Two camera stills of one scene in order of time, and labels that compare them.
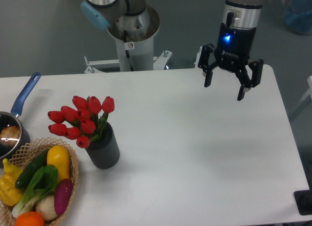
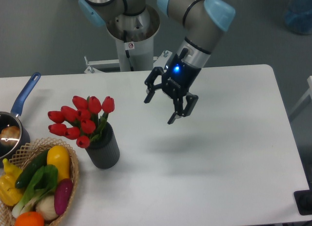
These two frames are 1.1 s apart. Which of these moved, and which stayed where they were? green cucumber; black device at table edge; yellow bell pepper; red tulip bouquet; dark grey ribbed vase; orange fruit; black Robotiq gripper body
Moved: black Robotiq gripper body
Stayed: yellow bell pepper; dark grey ribbed vase; black device at table edge; orange fruit; red tulip bouquet; green cucumber
